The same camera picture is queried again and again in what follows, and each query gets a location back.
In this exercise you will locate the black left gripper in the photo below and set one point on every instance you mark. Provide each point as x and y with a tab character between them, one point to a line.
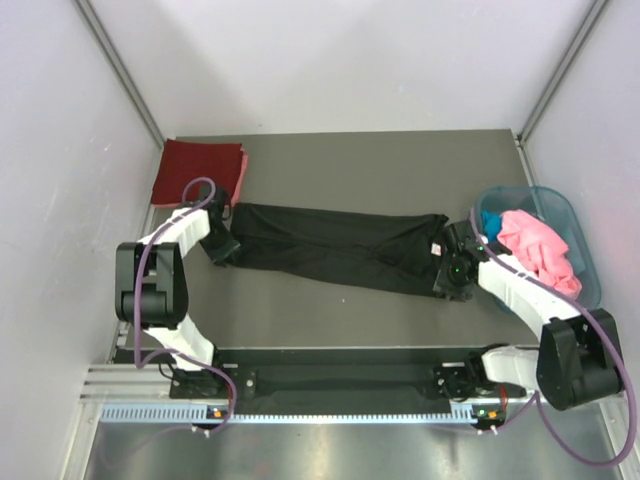
216	255

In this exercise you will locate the black t shirt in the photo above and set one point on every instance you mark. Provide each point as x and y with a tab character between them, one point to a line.
379	252

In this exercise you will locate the right aluminium corner post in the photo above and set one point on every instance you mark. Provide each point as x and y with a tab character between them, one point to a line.
578	41

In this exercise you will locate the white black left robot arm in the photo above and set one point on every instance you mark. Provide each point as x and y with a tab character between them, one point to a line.
151	292

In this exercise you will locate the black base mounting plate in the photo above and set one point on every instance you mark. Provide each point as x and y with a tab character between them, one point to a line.
447	362

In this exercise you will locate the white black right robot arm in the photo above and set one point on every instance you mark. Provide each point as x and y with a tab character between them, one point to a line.
573	362

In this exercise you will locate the folded dark red t shirt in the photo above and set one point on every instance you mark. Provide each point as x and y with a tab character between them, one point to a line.
173	151

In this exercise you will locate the blue t shirt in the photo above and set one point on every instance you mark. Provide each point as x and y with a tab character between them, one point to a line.
491	225

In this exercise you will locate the aluminium corner post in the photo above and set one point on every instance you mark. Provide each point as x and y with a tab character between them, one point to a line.
578	41
110	52

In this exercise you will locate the left aluminium corner post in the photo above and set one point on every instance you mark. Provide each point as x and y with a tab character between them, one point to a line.
110	52

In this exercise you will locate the teal plastic laundry basket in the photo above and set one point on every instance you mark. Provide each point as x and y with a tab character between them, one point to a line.
553	209

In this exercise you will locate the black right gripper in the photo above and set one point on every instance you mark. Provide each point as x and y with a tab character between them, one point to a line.
444	284

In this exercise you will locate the grey slotted cable duct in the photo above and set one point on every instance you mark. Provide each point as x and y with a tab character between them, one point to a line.
465	414

